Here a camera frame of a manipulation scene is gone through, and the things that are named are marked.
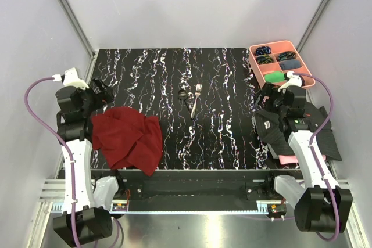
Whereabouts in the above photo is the navy patterned rolled sock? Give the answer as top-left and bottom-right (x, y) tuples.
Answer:
(276, 51), (296, 62)

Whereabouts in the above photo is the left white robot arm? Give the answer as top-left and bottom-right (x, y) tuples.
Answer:
(53, 79), (126, 247)

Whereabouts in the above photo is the dark patterned rolled sock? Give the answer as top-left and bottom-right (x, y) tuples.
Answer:
(301, 75), (315, 88)

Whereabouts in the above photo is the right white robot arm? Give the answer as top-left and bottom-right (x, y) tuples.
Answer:
(254, 82), (353, 237)

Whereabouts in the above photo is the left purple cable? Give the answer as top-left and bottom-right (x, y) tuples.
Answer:
(24, 76), (124, 247)

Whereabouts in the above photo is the black spoon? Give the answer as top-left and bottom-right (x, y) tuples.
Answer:
(178, 89), (191, 113)

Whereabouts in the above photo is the red cloth napkin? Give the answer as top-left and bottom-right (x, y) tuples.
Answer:
(91, 107), (163, 176)

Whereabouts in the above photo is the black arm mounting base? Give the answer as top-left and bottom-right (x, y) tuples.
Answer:
(55, 168), (300, 202)

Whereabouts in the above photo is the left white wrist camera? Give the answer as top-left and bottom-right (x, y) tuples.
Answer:
(52, 67), (89, 90)

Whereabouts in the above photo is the black green rolled sock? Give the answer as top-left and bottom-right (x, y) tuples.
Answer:
(255, 55), (274, 65)

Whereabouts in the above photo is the silver metal fork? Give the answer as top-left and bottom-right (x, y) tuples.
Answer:
(190, 84), (202, 120)

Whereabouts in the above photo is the pink folded garment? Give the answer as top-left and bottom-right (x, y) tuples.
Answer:
(278, 155), (298, 165)

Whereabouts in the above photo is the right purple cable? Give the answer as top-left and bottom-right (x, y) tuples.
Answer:
(242, 71), (341, 242)

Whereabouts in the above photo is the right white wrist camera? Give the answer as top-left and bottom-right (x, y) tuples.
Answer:
(277, 71), (305, 92)

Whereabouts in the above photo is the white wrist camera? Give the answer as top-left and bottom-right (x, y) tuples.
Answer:
(277, 71), (305, 92)
(52, 67), (89, 90)

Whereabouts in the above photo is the dark striped folded shirt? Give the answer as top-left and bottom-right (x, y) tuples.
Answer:
(254, 99), (343, 161)

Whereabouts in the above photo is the purple cable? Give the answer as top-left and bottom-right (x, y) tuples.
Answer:
(24, 76), (124, 247)
(242, 71), (341, 242)

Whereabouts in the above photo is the black marble pattern mat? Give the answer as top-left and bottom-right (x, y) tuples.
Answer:
(62, 48), (335, 171)

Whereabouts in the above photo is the pink divided organizer tray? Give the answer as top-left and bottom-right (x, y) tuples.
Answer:
(248, 40), (311, 87)

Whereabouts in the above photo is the black blue rolled sock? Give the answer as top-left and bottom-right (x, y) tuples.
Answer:
(255, 46), (271, 56)

